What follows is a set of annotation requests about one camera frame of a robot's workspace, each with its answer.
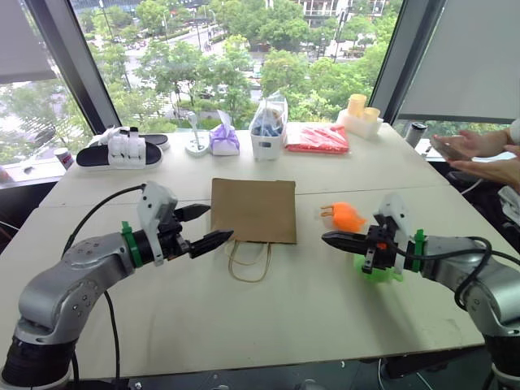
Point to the person's white sleeve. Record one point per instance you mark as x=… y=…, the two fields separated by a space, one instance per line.
x=515 y=131

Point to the clear plastic bag of items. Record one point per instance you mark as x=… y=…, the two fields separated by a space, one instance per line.
x=269 y=115

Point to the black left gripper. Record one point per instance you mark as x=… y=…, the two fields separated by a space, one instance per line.
x=172 y=240

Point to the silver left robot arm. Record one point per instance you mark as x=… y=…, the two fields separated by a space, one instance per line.
x=69 y=280

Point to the smartphone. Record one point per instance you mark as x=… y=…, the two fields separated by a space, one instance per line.
x=447 y=148

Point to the short pale yellow cup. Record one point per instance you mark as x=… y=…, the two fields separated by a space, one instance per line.
x=371 y=115

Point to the purple white pouch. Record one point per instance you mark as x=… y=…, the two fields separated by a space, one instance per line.
x=224 y=142

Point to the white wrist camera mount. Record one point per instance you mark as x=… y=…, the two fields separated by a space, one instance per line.
x=153 y=205
x=396 y=211

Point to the white plastic storage bin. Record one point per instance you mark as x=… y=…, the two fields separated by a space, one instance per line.
x=266 y=147

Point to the person's left hand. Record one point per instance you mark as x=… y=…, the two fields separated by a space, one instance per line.
x=497 y=168

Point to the tall pale yellow cup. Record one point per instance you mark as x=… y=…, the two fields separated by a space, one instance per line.
x=356 y=105

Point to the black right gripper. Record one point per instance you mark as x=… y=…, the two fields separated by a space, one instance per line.
x=382 y=252

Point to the grey cylinder with black lid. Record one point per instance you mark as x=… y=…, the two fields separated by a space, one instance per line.
x=416 y=134

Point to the black white slide sandal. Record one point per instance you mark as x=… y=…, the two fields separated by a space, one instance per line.
x=122 y=156
x=156 y=140

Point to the green plastic object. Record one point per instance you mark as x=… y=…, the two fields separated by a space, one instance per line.
x=382 y=277

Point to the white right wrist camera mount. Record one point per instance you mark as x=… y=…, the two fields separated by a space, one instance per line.
x=396 y=211

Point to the orange plush toy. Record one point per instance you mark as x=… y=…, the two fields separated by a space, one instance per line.
x=345 y=217

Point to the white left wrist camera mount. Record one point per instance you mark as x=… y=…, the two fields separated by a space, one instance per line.
x=153 y=205

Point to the person's right hand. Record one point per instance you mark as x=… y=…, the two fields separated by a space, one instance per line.
x=485 y=144

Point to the dark window frame pillar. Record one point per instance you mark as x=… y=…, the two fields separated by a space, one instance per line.
x=77 y=61
x=400 y=57

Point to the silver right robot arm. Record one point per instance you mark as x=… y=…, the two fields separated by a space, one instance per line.
x=479 y=276

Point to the grey roller blind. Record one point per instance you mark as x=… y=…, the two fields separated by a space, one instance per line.
x=22 y=38
x=471 y=57

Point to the red flat package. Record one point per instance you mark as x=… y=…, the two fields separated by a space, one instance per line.
x=317 y=139

